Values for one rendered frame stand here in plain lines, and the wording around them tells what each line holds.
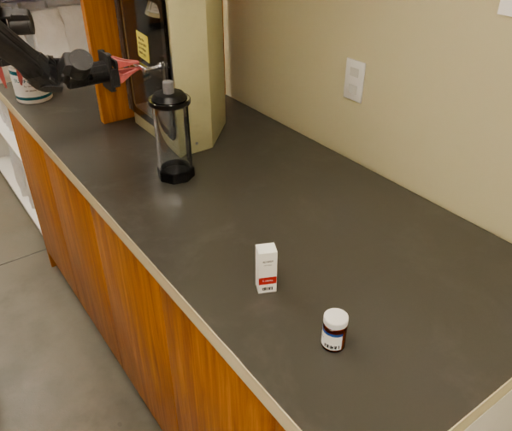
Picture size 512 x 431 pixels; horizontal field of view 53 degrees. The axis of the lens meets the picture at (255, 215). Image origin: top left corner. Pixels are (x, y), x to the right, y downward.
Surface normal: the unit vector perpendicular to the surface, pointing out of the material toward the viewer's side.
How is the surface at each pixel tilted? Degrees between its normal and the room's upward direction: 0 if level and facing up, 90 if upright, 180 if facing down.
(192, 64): 90
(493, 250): 0
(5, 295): 0
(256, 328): 1
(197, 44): 90
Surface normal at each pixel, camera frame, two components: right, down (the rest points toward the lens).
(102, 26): 0.58, 0.44
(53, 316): 0.00, -0.84
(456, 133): -0.81, 0.32
